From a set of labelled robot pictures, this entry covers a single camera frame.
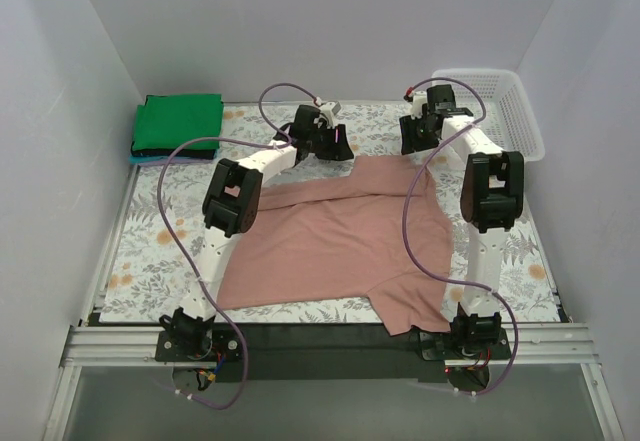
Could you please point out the white plastic basket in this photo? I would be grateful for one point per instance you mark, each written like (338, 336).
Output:
(510, 120)

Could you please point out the aluminium frame rail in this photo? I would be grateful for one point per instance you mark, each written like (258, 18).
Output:
(135, 346)

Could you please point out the floral patterned table mat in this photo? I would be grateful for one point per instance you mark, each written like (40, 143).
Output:
(150, 274)

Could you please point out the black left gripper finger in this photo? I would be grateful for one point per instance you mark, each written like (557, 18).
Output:
(329, 154)
(343, 149)

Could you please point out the pink t shirt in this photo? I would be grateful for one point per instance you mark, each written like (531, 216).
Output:
(350, 236)

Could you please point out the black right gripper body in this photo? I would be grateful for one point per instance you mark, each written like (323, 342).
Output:
(415, 134)

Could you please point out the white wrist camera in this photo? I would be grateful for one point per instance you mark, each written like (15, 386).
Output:
(329, 110)
(418, 101)

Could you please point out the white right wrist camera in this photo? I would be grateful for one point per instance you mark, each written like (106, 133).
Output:
(418, 101)

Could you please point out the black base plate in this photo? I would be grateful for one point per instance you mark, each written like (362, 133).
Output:
(321, 352)

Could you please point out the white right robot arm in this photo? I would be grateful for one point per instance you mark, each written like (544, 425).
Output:
(491, 200)

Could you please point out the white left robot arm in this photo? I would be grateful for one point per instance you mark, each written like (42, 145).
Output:
(230, 208)

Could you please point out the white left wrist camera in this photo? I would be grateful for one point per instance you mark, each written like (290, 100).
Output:
(329, 110)

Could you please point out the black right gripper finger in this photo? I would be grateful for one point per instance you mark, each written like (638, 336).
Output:
(417, 145)
(407, 127)

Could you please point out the dark folded t shirt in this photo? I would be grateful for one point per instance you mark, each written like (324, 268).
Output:
(144, 155)

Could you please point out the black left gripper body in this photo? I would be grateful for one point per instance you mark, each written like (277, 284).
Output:
(332, 146)

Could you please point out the green folded t shirt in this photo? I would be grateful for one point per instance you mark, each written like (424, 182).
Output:
(166, 122)

